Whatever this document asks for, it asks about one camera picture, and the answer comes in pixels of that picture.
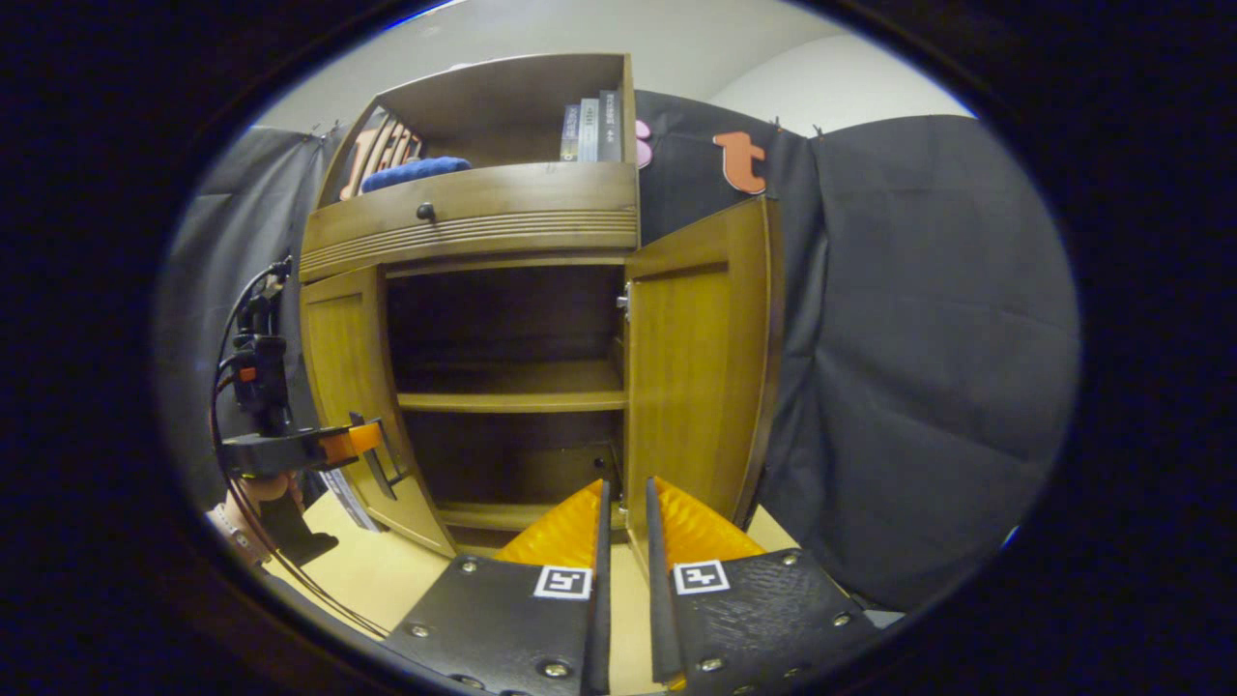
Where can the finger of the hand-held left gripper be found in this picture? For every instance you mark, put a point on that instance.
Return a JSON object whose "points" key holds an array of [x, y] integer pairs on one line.
{"points": [[350, 443]]}

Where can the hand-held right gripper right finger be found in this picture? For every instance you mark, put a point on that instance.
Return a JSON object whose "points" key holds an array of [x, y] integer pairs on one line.
{"points": [[659, 619]]}

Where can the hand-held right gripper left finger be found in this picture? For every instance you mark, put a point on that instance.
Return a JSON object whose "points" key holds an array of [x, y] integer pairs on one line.
{"points": [[599, 619]]}

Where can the wooden shoe cabinet door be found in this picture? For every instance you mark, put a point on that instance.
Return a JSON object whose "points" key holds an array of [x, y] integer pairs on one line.
{"points": [[348, 367], [696, 387]]}

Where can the wooden double-door shoe cabinet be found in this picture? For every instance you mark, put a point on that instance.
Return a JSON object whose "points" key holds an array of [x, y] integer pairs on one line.
{"points": [[522, 208]]}

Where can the wooden inner cabinet shelf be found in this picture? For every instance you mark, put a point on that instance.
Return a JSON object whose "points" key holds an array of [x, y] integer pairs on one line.
{"points": [[512, 391]]}

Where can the wooden cabinet drawer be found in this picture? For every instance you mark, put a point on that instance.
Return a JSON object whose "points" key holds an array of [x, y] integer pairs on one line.
{"points": [[522, 208]]}

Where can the metal door hinge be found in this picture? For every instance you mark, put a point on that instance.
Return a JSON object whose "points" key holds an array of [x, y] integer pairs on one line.
{"points": [[625, 300]]}

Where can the white printed box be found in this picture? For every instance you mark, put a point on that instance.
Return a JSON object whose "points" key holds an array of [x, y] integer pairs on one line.
{"points": [[348, 498]]}

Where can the blue folded towel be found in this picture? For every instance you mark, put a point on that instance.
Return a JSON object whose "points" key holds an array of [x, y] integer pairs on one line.
{"points": [[411, 174]]}

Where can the picture cover book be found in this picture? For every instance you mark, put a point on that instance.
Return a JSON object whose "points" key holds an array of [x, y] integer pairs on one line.
{"points": [[570, 130]]}

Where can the pale spine book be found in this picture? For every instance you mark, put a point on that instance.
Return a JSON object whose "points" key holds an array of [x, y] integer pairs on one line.
{"points": [[589, 130]]}

